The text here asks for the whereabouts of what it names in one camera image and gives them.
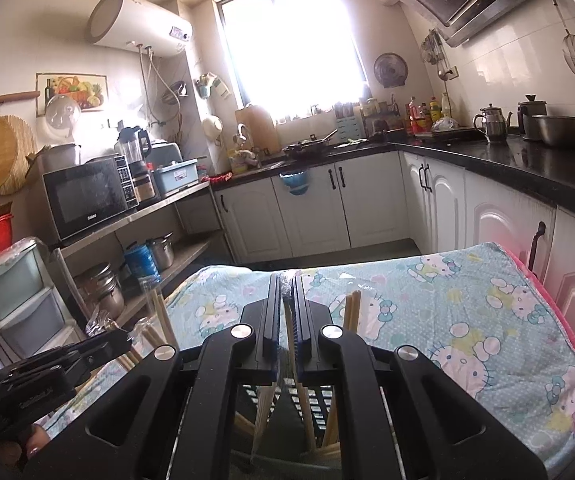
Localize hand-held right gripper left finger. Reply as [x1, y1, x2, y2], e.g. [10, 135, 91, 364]
[22, 274, 284, 480]

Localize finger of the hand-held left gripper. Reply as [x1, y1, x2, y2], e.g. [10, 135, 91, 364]
[74, 328, 134, 368]

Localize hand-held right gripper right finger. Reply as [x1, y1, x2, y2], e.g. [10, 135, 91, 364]
[290, 275, 548, 480]

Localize wooden chopstick pair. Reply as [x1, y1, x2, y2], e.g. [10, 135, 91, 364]
[117, 287, 182, 372]
[250, 280, 319, 456]
[342, 290, 364, 337]

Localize dark green plastic basket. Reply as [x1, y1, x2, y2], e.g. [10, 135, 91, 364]
[182, 365, 368, 480]

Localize hanging kitchen utensils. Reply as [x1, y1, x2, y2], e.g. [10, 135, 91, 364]
[420, 29, 449, 82]

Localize person's left hand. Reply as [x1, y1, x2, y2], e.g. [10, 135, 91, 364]
[0, 421, 52, 467]

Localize large stacked steel pots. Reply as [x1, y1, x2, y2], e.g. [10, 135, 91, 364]
[74, 261, 126, 319]

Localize plastic drawer unit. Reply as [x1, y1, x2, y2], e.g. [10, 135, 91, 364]
[0, 236, 86, 362]

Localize blue round canister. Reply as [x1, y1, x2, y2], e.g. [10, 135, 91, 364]
[124, 241, 161, 282]

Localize white sink base cabinets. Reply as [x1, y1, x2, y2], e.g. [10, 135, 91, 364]
[212, 151, 411, 264]

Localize metal kitchen shelf rack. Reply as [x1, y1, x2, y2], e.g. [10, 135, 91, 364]
[42, 180, 229, 333]

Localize small steel pot with lid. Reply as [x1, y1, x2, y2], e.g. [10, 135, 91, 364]
[146, 232, 176, 272]

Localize blue hanging waste bin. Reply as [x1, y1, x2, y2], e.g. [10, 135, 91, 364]
[280, 170, 314, 197]

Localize cartoon cat printed blanket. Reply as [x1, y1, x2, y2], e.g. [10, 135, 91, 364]
[42, 241, 575, 478]

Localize black microwave oven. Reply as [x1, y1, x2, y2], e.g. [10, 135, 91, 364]
[42, 154, 141, 247]

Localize blue-grey dish box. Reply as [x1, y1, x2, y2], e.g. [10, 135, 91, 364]
[154, 157, 201, 199]

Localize black frying pan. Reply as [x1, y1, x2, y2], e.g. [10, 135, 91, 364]
[281, 129, 339, 158]

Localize black blender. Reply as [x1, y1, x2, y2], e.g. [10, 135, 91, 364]
[114, 120, 161, 204]

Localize wooden cutting board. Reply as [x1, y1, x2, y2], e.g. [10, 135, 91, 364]
[234, 104, 281, 157]

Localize steel pot on microwave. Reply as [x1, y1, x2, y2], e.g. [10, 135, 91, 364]
[38, 142, 83, 174]

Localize white countertop appliance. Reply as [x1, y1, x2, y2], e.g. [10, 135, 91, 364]
[148, 141, 183, 166]

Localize blue-green spice rack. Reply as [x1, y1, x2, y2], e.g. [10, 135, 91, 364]
[335, 114, 369, 142]

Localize white hanging scoop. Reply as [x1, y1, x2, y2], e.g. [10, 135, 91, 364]
[201, 115, 224, 147]

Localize round bamboo mat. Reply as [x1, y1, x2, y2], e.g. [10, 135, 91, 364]
[0, 115, 39, 197]

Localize white stove side cabinets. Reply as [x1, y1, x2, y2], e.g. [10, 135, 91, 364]
[400, 150, 575, 346]

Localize clear plastic lid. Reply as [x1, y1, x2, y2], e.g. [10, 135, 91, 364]
[44, 94, 83, 139]

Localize red sauce bottle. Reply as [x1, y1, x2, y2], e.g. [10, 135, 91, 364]
[407, 96, 424, 133]

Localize hanging steel colander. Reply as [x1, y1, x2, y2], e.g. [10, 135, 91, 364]
[160, 80, 188, 107]

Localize framed fruit picture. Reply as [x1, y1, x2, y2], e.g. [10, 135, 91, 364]
[36, 72, 108, 119]

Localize wooden rolling pin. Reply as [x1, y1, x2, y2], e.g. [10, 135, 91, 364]
[0, 90, 41, 112]

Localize steel kettle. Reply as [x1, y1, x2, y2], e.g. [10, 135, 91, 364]
[473, 103, 513, 145]

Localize kitchen window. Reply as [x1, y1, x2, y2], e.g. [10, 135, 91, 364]
[212, 0, 369, 122]

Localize black countertop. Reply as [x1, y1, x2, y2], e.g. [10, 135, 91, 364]
[212, 130, 575, 212]

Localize large steel bowl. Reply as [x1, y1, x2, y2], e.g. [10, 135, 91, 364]
[529, 115, 575, 149]

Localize white water heater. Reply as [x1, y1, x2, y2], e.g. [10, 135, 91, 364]
[84, 0, 193, 59]

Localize green wall holder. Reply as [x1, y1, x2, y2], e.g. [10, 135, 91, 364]
[196, 72, 233, 101]

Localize water heater hoses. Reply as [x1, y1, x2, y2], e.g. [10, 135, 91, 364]
[136, 44, 184, 127]

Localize small round wall fan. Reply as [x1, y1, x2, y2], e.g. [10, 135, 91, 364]
[373, 52, 409, 89]

